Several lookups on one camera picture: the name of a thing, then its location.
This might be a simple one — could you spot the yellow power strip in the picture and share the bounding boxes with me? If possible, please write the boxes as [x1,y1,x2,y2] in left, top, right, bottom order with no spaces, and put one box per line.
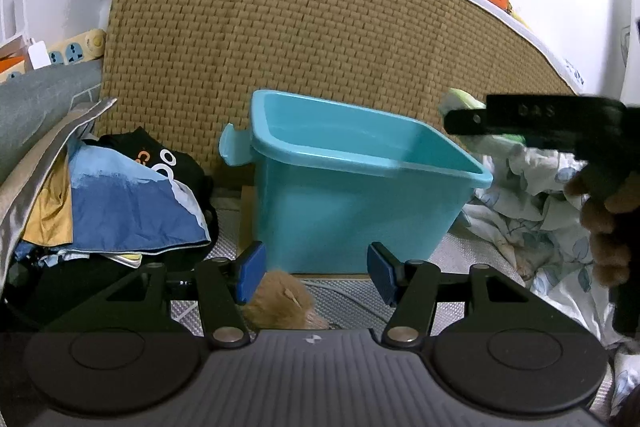
[47,29,106,68]

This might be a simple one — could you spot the grey satin cloth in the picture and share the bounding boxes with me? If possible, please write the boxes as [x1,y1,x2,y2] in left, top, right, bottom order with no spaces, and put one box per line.
[0,97,118,279]

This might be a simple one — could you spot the white cable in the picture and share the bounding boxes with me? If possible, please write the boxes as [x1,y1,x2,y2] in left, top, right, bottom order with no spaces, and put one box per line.
[305,279,381,308]

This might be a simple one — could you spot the blue printed cloth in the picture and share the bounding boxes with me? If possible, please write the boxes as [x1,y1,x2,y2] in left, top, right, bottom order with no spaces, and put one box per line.
[67,139,211,254]

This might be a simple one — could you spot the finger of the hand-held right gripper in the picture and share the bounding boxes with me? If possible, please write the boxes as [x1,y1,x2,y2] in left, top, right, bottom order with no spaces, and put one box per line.
[445,94,630,142]

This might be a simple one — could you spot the mustard yellow cloth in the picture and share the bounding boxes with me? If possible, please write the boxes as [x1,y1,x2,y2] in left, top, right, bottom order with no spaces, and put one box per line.
[22,152,76,246]

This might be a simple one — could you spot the white box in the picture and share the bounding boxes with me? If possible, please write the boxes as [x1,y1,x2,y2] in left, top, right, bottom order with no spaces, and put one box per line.
[0,0,32,48]

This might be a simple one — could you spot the grey woven bed mat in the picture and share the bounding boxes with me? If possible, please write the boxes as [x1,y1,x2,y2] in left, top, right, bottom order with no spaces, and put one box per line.
[170,192,531,339]

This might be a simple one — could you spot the teal plastic bin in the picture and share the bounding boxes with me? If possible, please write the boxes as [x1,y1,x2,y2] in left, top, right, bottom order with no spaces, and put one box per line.
[218,89,494,275]

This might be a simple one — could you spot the brown plush keychain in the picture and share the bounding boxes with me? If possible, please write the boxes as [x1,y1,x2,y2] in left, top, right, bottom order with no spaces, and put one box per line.
[242,271,331,332]

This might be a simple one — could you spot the blue and black clothes pile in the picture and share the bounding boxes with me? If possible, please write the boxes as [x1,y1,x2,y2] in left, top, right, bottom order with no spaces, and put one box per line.
[0,127,219,333]

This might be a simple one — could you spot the grey pillow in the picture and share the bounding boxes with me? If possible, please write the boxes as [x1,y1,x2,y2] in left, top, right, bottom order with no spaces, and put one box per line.
[0,59,103,184]

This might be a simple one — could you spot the person's right hand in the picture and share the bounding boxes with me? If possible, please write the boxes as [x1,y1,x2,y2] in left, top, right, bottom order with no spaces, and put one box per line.
[565,169,631,288]

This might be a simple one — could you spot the floral white blanket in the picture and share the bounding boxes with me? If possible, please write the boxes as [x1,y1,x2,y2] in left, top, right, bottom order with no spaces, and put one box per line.
[460,139,640,408]

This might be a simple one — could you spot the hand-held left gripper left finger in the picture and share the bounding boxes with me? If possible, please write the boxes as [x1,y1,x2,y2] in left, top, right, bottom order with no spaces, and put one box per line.
[37,242,267,350]

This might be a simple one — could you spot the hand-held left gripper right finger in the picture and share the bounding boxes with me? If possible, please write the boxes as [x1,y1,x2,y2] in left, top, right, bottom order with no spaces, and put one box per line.
[366,243,596,349]

